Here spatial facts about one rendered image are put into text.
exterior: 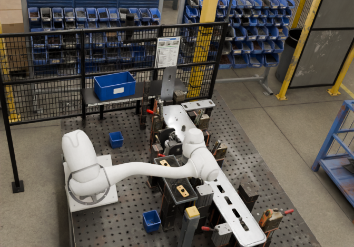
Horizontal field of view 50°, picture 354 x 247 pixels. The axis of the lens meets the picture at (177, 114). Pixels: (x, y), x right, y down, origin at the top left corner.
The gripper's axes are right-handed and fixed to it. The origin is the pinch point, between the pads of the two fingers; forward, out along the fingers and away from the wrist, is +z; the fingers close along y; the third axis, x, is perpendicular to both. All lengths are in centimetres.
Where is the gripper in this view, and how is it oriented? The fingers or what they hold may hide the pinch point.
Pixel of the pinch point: (184, 185)
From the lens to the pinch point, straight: 223.8
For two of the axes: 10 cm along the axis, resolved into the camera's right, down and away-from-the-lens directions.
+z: -1.3, 7.9, 6.0
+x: -5.4, -5.7, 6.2
